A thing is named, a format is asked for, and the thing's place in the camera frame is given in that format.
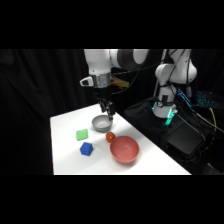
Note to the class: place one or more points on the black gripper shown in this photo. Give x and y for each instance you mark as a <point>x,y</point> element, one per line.
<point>103,93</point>

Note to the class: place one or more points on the blue cube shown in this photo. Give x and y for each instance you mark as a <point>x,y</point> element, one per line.
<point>86,149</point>

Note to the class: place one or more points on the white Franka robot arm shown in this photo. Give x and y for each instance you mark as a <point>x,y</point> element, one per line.
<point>100,61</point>

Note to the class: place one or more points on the grey bowl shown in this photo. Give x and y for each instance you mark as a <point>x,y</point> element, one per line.
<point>102,124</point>

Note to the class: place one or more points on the green cube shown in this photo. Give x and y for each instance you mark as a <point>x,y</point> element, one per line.
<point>82,134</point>

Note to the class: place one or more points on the pink bowl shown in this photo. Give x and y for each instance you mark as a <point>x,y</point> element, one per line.
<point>124,150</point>

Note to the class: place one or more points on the orange-red ball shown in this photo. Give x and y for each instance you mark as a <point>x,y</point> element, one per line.
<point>110,137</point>

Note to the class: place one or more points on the green base light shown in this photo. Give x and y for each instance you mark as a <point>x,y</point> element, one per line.
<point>170,116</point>

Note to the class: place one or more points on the black curtain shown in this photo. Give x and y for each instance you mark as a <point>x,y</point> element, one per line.
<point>36,86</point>

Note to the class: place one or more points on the black robot stand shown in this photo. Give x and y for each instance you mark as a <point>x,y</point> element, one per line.
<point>183,136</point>

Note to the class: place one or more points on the electronics with blue lights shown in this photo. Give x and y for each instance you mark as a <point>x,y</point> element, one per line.
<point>203,98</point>

